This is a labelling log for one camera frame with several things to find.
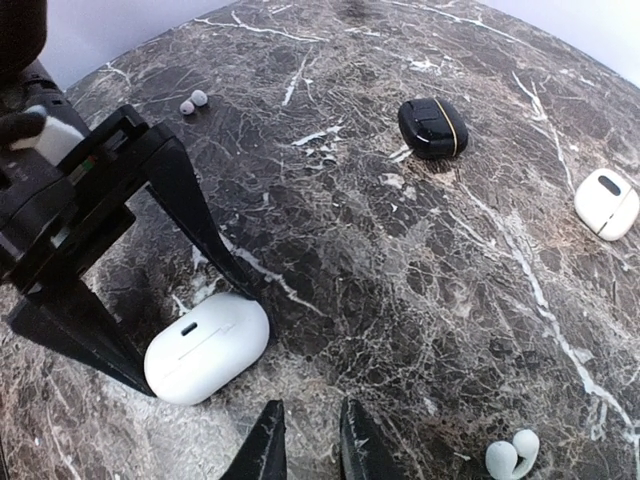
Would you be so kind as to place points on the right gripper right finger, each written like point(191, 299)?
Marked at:
point(363, 454)

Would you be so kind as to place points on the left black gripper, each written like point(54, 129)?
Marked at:
point(63, 196)

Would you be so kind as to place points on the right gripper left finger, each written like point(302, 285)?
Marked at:
point(262, 456)

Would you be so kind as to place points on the white oval charging case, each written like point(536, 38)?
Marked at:
point(206, 348)

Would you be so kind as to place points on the white bud earbud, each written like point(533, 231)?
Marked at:
point(197, 99)
point(513, 460)

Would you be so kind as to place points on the black round charging case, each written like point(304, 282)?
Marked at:
point(432, 128)

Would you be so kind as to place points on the beige gold-rimmed charging case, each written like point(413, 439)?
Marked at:
point(607, 204)

